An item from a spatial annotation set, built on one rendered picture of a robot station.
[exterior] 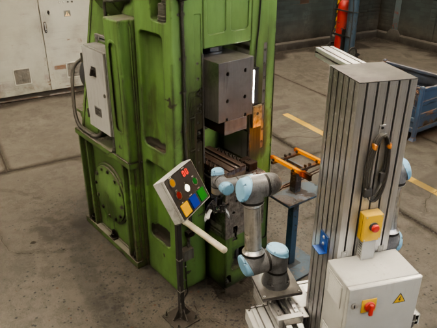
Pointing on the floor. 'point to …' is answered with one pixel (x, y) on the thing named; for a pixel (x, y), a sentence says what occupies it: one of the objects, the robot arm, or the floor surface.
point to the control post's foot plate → (188, 317)
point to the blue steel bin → (421, 99)
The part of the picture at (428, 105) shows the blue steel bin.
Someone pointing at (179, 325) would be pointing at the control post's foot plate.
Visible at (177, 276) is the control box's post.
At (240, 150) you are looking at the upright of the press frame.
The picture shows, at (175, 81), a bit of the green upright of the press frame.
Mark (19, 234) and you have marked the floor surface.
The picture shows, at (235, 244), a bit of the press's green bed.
